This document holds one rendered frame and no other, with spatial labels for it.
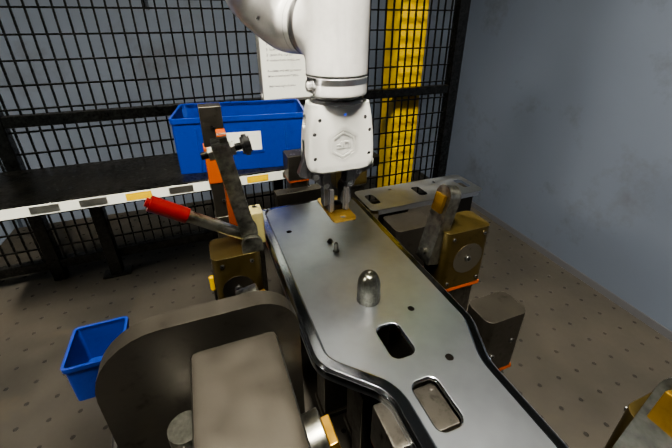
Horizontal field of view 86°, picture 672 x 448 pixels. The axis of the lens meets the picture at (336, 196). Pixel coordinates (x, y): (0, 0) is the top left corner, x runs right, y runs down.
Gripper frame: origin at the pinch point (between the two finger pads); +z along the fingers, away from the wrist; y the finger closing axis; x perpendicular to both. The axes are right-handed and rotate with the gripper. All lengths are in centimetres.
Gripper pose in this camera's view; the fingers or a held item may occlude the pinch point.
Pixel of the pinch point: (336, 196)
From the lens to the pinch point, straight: 57.0
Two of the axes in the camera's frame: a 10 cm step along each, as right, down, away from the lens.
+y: 9.3, -1.6, 3.3
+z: 0.0, 9.0, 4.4
